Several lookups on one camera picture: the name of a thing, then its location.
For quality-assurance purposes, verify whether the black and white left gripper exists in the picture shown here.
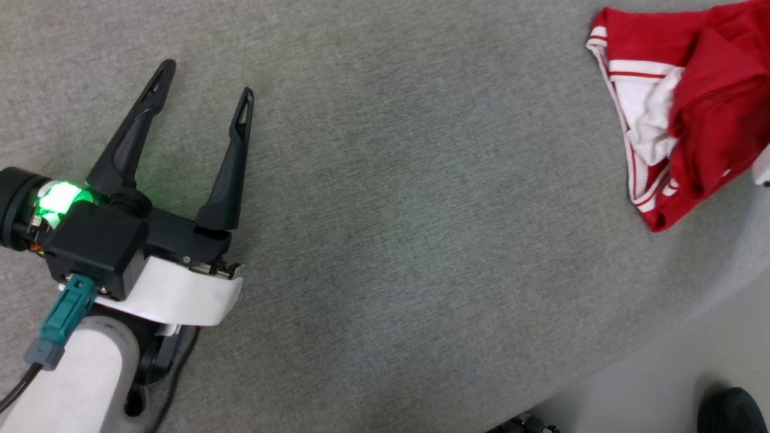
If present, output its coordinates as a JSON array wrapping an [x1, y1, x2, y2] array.
[[0, 59, 255, 327]]

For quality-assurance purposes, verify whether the red and white garment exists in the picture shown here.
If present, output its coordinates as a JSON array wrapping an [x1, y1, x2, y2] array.
[[585, 0, 770, 233]]

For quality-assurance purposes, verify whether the black rounded shoe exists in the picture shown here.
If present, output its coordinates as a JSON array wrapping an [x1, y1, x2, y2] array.
[[697, 387, 769, 433]]

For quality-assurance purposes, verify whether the black cable with teal plug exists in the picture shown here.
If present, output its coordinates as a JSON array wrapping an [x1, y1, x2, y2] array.
[[0, 274, 98, 416]]

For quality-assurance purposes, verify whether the thin black cable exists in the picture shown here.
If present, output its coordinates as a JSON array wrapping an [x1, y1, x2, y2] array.
[[147, 325, 202, 433]]

